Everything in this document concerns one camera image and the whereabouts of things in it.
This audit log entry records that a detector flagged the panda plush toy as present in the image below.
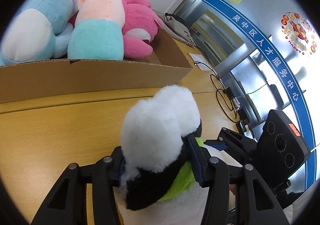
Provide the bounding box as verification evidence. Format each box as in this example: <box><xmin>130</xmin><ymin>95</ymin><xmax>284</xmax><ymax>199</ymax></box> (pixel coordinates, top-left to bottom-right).
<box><xmin>114</xmin><ymin>85</ymin><xmax>208</xmax><ymax>224</ymax></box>

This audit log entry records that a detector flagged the peach teal plush toy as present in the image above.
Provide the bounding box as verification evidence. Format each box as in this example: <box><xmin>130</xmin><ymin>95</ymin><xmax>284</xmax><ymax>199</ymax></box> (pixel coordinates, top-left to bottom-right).
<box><xmin>67</xmin><ymin>0</ymin><xmax>125</xmax><ymax>61</ymax></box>

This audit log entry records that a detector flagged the light blue plush toy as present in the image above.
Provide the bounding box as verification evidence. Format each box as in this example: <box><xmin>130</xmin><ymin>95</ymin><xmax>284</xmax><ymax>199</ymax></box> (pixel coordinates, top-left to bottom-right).
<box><xmin>1</xmin><ymin>0</ymin><xmax>76</xmax><ymax>66</ymax></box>

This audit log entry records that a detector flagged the brown cardboard box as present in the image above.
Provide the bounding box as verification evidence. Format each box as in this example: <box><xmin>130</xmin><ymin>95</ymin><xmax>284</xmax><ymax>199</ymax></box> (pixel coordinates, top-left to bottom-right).
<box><xmin>1</xmin><ymin>30</ymin><xmax>193</xmax><ymax>102</ymax></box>

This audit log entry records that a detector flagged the grey folded cloth bag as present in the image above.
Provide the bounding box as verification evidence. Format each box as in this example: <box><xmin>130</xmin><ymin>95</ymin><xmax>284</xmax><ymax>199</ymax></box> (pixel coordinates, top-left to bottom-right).
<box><xmin>154</xmin><ymin>10</ymin><xmax>196</xmax><ymax>47</ymax></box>

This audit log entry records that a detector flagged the pink plush toy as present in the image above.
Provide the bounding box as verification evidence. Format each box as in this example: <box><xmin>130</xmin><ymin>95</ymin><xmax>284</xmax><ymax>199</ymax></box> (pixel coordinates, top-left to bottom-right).
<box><xmin>122</xmin><ymin>0</ymin><xmax>164</xmax><ymax>59</ymax></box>

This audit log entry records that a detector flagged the black camera box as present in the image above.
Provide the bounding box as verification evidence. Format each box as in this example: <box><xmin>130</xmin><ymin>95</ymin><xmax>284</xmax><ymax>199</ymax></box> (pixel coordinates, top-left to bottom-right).
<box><xmin>253</xmin><ymin>109</ymin><xmax>310</xmax><ymax>189</ymax></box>

